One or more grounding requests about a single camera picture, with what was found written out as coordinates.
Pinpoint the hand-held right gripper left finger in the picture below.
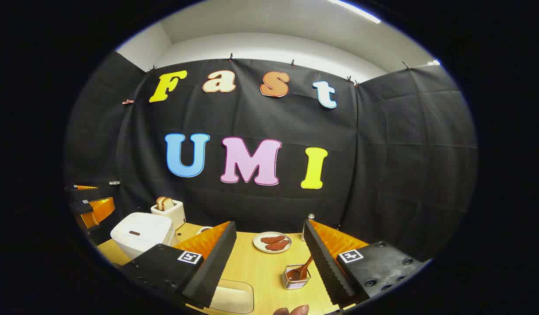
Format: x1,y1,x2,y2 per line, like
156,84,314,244
121,221,237,309

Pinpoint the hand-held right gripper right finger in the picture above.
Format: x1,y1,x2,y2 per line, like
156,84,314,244
303,219,427,307

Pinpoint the brown wooden spoon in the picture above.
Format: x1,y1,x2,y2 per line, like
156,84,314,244
286,255,314,282

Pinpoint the white rice cooker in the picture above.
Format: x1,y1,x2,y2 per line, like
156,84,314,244
110,212,178,261

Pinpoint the white round plate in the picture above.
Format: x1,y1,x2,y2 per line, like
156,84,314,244
253,231,292,254

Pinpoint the clear bottle with pink label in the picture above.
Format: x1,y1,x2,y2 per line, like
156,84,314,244
301,213,316,242

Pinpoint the white toaster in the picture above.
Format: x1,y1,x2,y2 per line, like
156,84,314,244
150,199,187,231

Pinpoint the black backdrop cloth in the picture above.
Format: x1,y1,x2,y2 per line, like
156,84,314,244
64,50,479,263

